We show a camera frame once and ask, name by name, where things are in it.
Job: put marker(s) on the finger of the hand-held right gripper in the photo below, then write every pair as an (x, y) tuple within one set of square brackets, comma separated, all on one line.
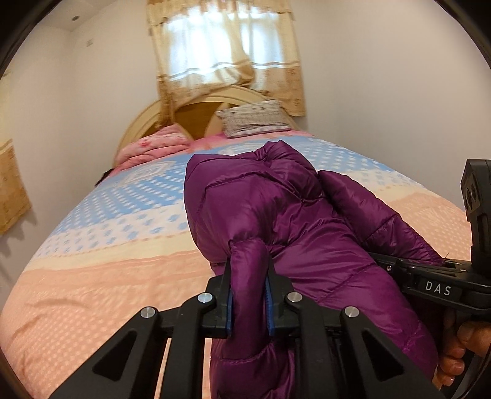
[(385, 261)]

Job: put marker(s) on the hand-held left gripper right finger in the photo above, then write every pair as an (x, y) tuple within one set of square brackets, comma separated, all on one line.
[(270, 310)]

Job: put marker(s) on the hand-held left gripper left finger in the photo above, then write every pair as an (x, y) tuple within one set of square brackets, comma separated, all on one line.
[(229, 310)]

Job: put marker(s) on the purple down jacket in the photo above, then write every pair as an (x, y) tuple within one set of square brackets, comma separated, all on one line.
[(268, 207)]

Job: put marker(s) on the person's right hand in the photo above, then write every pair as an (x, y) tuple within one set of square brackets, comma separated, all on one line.
[(452, 360)]

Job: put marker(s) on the polka dot bed blanket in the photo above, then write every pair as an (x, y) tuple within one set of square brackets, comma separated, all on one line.
[(115, 268)]

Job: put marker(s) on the pink bed sheet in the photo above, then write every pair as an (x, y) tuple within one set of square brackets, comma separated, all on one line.
[(207, 144)]

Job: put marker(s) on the pink folded quilt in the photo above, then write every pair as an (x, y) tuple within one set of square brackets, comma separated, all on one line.
[(153, 147)]

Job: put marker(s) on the small dark object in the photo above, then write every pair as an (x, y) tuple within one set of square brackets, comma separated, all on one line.
[(104, 176)]

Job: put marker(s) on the grey patterned pillow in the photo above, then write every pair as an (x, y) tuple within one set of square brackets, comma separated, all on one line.
[(253, 119)]

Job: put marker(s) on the round cream wooden headboard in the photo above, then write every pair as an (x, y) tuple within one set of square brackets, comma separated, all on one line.
[(199, 115)]

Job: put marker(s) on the beige side window curtain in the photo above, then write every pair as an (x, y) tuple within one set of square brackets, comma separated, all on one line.
[(13, 192)]

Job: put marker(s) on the beige curtain behind headboard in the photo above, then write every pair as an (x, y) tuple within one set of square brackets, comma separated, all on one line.
[(230, 57)]

